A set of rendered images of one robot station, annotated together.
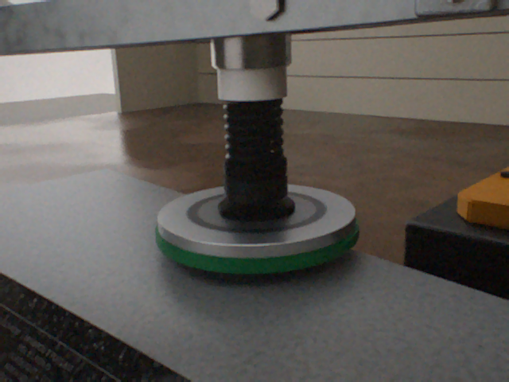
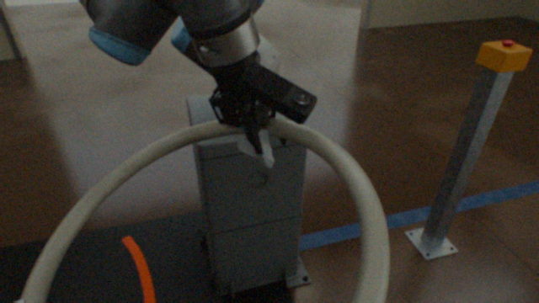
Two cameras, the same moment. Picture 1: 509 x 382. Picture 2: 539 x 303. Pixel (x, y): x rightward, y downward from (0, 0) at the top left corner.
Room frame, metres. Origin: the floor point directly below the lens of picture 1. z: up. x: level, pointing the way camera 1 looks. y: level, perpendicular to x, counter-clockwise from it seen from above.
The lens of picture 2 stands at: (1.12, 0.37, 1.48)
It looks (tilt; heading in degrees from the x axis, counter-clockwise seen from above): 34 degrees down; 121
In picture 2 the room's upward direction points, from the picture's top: straight up
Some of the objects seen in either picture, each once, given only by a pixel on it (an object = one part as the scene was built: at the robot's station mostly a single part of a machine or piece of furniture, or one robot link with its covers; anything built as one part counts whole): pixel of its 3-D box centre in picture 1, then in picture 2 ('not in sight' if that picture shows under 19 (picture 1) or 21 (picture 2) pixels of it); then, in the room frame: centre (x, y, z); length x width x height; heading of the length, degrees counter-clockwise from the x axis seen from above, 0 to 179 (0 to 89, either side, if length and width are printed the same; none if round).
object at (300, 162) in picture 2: not in sight; (246, 194); (0.42, 1.35, 0.43); 0.50 x 0.50 x 0.85; 47
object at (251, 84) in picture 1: (252, 79); not in sight; (0.56, 0.00, 1.01); 0.07 x 0.07 x 0.04
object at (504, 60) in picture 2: not in sight; (461, 162); (1.23, 1.93, 0.54); 0.20 x 0.20 x 1.09; 46
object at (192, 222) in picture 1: (256, 214); not in sight; (0.56, 0.00, 0.86); 0.21 x 0.21 x 0.01
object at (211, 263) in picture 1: (256, 217); not in sight; (0.56, 0.00, 0.86); 0.22 x 0.22 x 0.04
